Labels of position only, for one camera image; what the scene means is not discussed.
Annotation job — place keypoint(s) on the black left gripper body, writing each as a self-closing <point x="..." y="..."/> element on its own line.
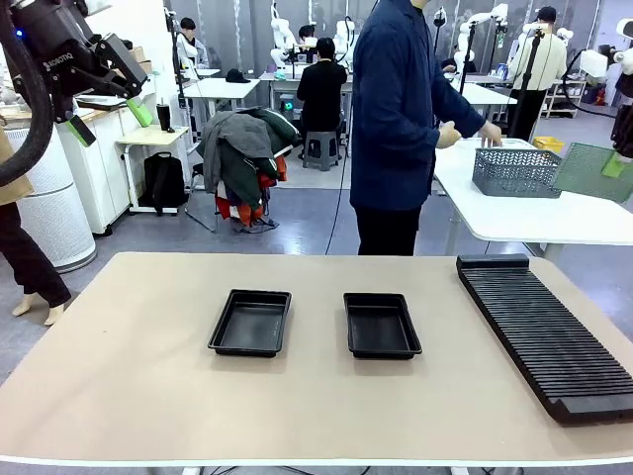
<point x="59" y="54"/>

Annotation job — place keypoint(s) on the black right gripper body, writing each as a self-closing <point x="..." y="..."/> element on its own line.
<point x="624" y="123"/>

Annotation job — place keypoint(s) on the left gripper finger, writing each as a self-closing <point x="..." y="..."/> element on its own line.
<point x="74" y="126"/>
<point x="123" y="59"/>

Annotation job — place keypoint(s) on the navy sleeved right forearm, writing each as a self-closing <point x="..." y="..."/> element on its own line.
<point x="467" y="116"/>

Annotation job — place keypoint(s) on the black plastic ESD tray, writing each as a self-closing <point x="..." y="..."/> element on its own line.
<point x="249" y="324"/>
<point x="381" y="326"/>

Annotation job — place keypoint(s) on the navy coat person's right hand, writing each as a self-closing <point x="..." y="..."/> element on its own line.
<point x="492" y="133"/>

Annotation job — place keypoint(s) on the navy coat person's left hand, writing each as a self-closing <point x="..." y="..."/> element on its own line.
<point x="449" y="136"/>

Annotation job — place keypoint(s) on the small cardboard box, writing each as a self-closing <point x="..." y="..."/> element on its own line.
<point x="138" y="52"/>
<point x="144" y="67"/>

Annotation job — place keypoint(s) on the red fire extinguisher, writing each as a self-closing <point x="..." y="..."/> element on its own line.
<point x="599" y="95"/>

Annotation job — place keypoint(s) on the white cabinet with wooden top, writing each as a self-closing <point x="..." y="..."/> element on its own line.
<point x="109" y="163"/>

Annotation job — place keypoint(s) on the wooden shelf rack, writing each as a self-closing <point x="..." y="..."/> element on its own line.
<point x="569" y="96"/>

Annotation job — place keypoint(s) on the person in grey hoodie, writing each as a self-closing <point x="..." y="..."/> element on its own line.
<point x="190" y="44"/>

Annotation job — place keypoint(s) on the yellow crate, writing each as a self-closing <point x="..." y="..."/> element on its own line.
<point x="548" y="143"/>

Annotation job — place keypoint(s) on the black tumbler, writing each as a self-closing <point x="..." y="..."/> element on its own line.
<point x="163" y="119"/>

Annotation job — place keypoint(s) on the brown paper bag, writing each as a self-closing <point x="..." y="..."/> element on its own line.
<point x="12" y="168"/>

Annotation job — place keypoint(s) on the small wooden side table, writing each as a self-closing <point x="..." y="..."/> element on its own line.
<point x="153" y="136"/>

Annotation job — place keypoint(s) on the white air purifier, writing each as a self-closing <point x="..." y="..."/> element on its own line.
<point x="54" y="208"/>

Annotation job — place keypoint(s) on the grey plastic mesh basket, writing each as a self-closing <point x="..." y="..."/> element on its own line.
<point x="514" y="170"/>

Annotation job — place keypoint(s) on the white lab desk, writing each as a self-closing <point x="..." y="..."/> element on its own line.
<point x="282" y="84"/>
<point x="487" y="94"/>
<point x="222" y="91"/>

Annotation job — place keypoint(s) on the black tripod stand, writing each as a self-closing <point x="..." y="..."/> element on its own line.
<point x="465" y="74"/>
<point x="526" y="84"/>

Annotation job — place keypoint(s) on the black backpack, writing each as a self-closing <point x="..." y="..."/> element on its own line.
<point x="163" y="183"/>

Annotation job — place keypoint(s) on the person in cream shirt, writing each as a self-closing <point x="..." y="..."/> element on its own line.
<point x="539" y="59"/>

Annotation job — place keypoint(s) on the white rounded table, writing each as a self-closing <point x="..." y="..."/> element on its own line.
<point x="519" y="218"/>

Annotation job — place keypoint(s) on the black baseball cap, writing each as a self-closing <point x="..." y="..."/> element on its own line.
<point x="237" y="76"/>

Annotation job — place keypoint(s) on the grey jacket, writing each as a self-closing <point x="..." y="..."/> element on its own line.
<point x="232" y="143"/>

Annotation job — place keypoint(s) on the person in dark trousers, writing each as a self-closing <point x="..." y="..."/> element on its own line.
<point x="29" y="257"/>

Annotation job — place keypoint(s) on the dark green jacket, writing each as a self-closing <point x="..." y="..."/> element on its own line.
<point x="277" y="128"/>

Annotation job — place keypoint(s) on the black slotted board rack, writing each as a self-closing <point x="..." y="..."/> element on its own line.
<point x="544" y="336"/>

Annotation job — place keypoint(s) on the black haired background person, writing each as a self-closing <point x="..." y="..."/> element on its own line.
<point x="307" y="34"/>

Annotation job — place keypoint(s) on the red garment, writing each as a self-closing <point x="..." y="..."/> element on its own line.
<point x="242" y="210"/>

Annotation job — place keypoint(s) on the seated person in black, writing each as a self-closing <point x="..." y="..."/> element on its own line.
<point x="321" y="84"/>

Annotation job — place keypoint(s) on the grey plastic stool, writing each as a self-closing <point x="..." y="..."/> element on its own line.
<point x="320" y="148"/>

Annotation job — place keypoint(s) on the person in navy coat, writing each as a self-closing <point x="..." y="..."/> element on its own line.
<point x="390" y="123"/>

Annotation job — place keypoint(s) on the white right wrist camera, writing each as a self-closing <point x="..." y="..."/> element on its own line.
<point x="595" y="63"/>

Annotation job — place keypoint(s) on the metal chair frame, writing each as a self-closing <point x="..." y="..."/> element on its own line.
<point x="200" y="208"/>

